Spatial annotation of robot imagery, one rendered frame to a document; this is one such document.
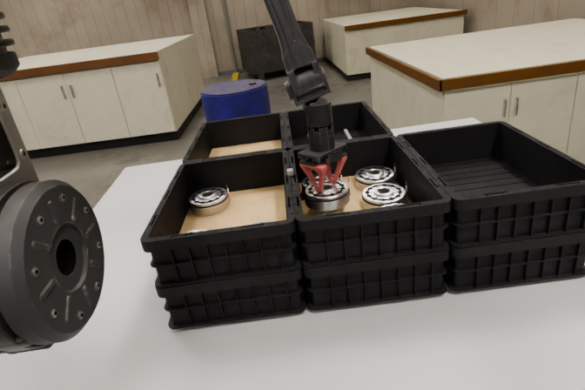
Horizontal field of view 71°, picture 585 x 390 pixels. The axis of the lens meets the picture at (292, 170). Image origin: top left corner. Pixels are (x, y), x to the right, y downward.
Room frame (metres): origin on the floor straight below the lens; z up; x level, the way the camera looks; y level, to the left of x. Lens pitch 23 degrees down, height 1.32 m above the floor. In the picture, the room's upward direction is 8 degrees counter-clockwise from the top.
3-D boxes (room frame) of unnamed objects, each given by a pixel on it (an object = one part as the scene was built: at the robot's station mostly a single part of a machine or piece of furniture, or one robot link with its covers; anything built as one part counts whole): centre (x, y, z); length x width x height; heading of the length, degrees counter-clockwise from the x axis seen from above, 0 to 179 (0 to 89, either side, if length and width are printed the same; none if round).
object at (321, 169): (0.85, -0.06, 0.94); 0.07 x 0.07 x 0.09; 43
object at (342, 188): (0.85, -0.07, 0.89); 0.10 x 0.10 x 0.01
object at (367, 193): (0.86, -0.21, 0.86); 0.10 x 0.10 x 0.01
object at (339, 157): (0.86, -0.08, 0.94); 0.07 x 0.07 x 0.09; 43
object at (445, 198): (0.86, -0.14, 0.92); 0.40 x 0.30 x 0.02; 0
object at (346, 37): (7.22, -1.89, 0.40); 2.14 x 1.80 x 0.80; 1
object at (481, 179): (0.86, -0.44, 0.87); 0.40 x 0.30 x 0.11; 0
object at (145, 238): (0.86, 0.16, 0.92); 0.40 x 0.30 x 0.02; 0
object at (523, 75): (3.14, -1.89, 0.39); 2.05 x 1.72 x 0.77; 91
